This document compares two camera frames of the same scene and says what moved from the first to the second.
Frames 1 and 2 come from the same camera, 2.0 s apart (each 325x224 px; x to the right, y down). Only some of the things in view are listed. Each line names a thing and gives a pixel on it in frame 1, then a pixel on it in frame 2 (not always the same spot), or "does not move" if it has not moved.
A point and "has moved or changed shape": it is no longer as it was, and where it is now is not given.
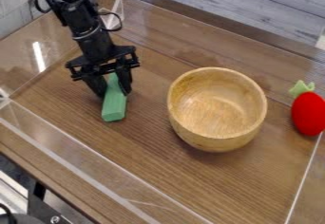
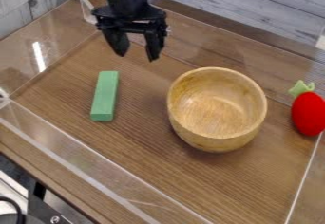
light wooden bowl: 217,106 does not move
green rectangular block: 114,99 has moved or changed shape
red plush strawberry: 308,109 does not move
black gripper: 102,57 to 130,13
